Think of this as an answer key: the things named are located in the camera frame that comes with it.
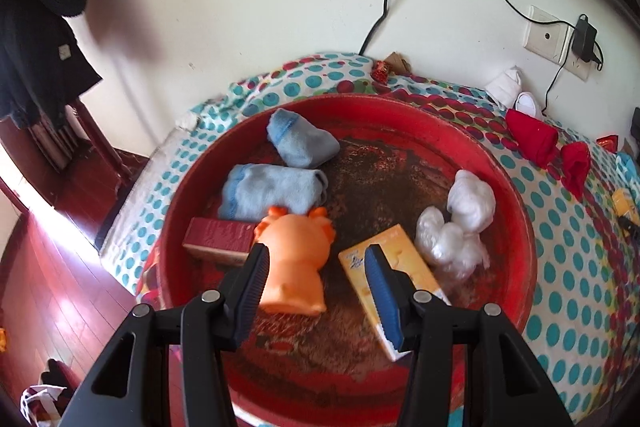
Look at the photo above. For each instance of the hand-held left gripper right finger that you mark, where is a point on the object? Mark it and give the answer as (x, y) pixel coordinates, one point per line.
(382, 297)

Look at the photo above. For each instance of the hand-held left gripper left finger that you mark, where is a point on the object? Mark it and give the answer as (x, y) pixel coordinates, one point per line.
(252, 292)

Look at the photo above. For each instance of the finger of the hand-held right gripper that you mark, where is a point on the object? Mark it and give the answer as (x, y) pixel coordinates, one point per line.
(631, 224)

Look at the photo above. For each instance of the yellow packet box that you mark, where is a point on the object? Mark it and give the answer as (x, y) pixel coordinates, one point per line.
(400, 242)

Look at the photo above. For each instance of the orange rubber toy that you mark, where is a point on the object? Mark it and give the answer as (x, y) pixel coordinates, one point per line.
(295, 252)

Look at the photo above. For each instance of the light blue sock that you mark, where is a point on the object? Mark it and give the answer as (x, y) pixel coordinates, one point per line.
(305, 144)
(275, 189)

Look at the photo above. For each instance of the red plastic basin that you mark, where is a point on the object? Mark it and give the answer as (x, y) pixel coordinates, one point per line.
(375, 177)

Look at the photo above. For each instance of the yellow snack packet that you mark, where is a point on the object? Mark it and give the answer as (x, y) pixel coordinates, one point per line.
(625, 202)

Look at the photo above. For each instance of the light blue cloth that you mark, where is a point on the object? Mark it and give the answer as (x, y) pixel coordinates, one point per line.
(627, 164)

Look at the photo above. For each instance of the red cardboard box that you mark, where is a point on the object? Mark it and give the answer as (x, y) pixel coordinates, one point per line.
(220, 234)

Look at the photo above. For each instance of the red sock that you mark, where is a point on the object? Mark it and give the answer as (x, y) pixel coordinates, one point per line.
(530, 134)
(575, 167)

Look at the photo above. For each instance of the white plastic bag bundle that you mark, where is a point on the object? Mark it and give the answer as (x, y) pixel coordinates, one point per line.
(445, 242)

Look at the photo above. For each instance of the small red packet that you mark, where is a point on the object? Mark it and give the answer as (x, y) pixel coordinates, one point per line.
(607, 142)

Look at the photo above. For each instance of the polka dot blanket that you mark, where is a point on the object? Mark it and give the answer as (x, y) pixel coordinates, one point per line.
(560, 287)

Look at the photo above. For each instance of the black box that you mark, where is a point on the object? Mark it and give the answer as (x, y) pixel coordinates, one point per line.
(635, 127)

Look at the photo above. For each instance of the white crumpled sock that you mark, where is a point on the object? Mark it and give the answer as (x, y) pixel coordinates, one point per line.
(472, 202)

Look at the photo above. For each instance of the white cloth wad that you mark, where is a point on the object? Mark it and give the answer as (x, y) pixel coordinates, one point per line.
(187, 121)

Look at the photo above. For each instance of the black power adapter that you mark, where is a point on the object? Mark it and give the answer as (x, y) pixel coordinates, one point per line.
(584, 38)

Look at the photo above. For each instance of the dark floor object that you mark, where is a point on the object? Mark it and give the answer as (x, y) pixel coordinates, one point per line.
(56, 373)

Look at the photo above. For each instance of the dark wooden stand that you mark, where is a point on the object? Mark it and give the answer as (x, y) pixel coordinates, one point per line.
(95, 132)

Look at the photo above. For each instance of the orange floor toy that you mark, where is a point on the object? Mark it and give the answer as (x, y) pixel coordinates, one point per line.
(2, 339)

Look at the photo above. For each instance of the dark hanging clothing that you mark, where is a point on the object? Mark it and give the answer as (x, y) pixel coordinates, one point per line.
(35, 32)

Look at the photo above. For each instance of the white wall outlet plate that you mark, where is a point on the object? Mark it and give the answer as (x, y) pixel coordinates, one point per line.
(545, 37)

